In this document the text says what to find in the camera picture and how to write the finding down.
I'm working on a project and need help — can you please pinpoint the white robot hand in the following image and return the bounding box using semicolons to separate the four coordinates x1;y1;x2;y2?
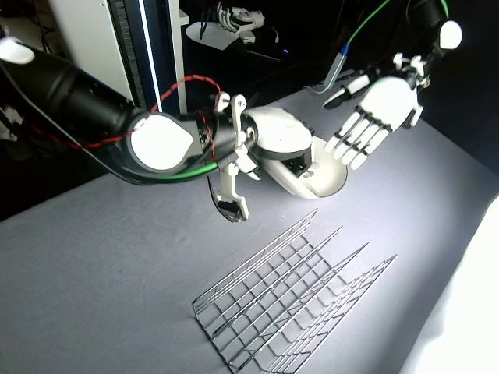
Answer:
243;104;315;184
322;72;425;171

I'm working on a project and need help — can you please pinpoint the spare white robot hand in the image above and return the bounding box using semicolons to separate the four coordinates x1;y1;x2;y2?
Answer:
213;2;266;34

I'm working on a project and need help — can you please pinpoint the white round stand base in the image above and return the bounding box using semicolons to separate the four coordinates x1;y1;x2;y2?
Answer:
185;21;245;51

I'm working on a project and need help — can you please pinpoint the white robot body column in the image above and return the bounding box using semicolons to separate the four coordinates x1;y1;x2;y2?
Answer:
48;0;190;114

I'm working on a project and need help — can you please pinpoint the grey tablecloth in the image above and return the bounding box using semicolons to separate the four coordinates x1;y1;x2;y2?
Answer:
0;79;499;374

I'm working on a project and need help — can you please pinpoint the silver cable adapter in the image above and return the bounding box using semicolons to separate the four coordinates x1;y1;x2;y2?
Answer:
307;43;351;94

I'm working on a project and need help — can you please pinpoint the green cable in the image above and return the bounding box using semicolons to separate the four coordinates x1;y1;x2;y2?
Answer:
345;0;392;47

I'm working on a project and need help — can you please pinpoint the silver wire dish rack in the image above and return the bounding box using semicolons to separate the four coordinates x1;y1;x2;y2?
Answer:
192;209;398;374

